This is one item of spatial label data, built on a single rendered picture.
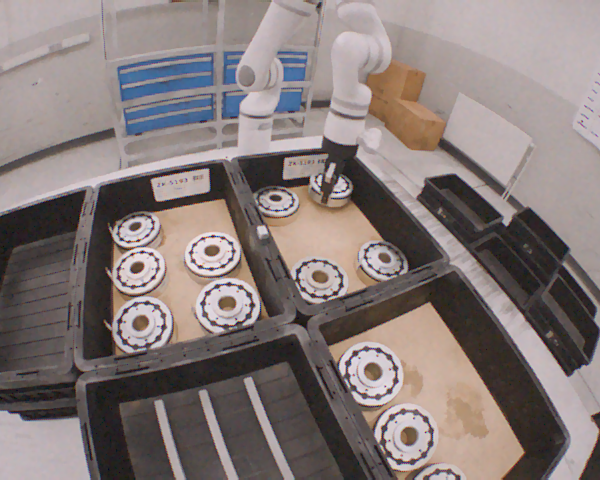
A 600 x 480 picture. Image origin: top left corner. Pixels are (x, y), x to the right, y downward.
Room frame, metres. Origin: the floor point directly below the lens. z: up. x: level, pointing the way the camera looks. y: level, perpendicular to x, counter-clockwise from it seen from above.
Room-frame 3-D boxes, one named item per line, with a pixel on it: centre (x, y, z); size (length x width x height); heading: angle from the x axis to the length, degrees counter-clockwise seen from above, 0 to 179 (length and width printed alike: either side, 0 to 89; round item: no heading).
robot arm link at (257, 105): (0.72, 0.17, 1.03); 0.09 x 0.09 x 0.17; 66
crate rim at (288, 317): (0.27, 0.21, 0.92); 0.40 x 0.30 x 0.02; 31
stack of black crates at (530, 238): (1.05, -1.35, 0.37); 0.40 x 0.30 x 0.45; 35
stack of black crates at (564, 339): (0.49, -1.25, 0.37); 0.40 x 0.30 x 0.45; 35
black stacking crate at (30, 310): (0.11, 0.47, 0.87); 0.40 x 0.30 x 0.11; 31
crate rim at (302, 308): (0.42, -0.05, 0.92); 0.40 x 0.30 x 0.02; 31
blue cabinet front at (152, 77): (1.89, 1.17, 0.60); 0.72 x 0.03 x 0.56; 125
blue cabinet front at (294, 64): (2.34, 0.51, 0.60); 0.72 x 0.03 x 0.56; 125
